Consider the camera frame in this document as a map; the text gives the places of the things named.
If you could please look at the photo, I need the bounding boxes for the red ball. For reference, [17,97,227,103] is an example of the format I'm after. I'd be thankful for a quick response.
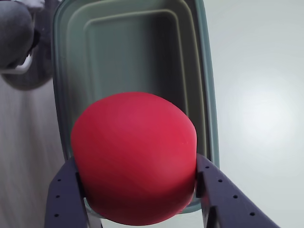
[70,92,198,226]

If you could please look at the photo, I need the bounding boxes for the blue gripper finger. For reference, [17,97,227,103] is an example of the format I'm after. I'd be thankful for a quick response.
[44,156,91,228]
[194,153,283,228]

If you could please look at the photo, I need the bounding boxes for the grey plastic container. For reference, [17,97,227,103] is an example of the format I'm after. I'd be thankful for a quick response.
[51,0,220,218]

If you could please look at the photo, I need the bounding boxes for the white bent tube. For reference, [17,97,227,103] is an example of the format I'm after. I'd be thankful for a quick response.
[0,53,34,76]

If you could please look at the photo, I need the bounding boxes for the dark grey rounded object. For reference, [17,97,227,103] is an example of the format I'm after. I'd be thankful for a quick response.
[0,0,53,91]

